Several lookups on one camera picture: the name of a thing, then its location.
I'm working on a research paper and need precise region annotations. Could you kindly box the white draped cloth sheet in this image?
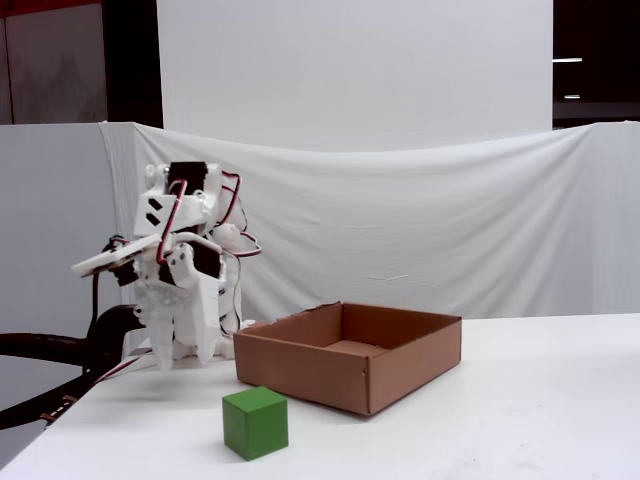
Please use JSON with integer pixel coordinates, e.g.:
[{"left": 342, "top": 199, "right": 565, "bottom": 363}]
[{"left": 98, "top": 121, "right": 640, "bottom": 331}]

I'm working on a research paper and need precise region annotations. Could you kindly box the black curved chair part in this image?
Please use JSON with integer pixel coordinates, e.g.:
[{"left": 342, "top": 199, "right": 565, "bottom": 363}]
[{"left": 0, "top": 332, "right": 91, "bottom": 374}]

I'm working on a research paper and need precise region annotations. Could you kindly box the red black servo cable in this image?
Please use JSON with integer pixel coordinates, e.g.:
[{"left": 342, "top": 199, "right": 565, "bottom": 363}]
[
  {"left": 155, "top": 178, "right": 190, "bottom": 266},
  {"left": 219, "top": 171, "right": 265, "bottom": 264}
]

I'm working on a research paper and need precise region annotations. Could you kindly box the green cube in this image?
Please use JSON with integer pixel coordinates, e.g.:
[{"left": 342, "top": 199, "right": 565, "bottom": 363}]
[{"left": 221, "top": 385, "right": 290, "bottom": 462}]

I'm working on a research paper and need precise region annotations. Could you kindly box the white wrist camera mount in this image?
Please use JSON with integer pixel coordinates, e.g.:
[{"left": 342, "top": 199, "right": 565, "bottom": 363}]
[{"left": 71, "top": 235, "right": 164, "bottom": 286}]

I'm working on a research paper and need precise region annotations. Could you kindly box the white backdrop panel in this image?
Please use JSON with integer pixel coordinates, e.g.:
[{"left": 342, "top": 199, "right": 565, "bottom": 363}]
[{"left": 156, "top": 0, "right": 555, "bottom": 154}]

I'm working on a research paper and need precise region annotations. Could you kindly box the white partition board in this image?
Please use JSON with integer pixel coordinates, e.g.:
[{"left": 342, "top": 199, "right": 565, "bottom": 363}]
[{"left": 0, "top": 123, "right": 124, "bottom": 351}]

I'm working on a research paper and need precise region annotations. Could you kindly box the red white cable on table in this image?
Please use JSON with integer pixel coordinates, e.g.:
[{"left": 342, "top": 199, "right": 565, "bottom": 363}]
[{"left": 92, "top": 349, "right": 154, "bottom": 387}]

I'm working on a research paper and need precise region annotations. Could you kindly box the dark glass window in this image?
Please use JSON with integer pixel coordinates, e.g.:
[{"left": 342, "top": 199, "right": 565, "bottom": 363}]
[{"left": 552, "top": 0, "right": 640, "bottom": 130}]

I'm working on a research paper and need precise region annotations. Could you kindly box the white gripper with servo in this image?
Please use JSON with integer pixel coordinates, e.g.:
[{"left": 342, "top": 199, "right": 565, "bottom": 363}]
[{"left": 134, "top": 239, "right": 227, "bottom": 372}]

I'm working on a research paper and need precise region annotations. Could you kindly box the brown cardboard box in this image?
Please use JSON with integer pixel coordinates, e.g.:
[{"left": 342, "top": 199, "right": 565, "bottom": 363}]
[{"left": 232, "top": 301, "right": 463, "bottom": 417}]

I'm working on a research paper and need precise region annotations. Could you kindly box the dark bar with tan fittings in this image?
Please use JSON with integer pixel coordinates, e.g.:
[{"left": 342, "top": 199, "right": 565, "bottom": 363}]
[{"left": 0, "top": 372, "right": 97, "bottom": 432}]

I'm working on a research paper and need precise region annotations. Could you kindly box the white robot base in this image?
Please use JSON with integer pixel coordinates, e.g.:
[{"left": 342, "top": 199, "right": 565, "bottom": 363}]
[{"left": 172, "top": 337, "right": 236, "bottom": 372}]

